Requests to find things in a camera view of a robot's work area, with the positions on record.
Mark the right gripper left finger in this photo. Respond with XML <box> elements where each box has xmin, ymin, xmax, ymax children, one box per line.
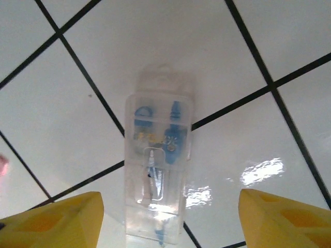
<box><xmin>0</xmin><ymin>191</ymin><xmax>104</xmax><ymax>248</ymax></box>

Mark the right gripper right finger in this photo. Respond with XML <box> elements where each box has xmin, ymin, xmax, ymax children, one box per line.
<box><xmin>237</xmin><ymin>188</ymin><xmax>331</xmax><ymax>248</ymax></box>

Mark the pink school backpack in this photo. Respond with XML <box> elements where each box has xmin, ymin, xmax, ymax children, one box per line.
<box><xmin>0</xmin><ymin>154</ymin><xmax>10</xmax><ymax>177</ymax></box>

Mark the blue drawing compass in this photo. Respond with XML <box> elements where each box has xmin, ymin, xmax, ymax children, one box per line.
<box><xmin>143</xmin><ymin>100</ymin><xmax>188</xmax><ymax>207</ymax></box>

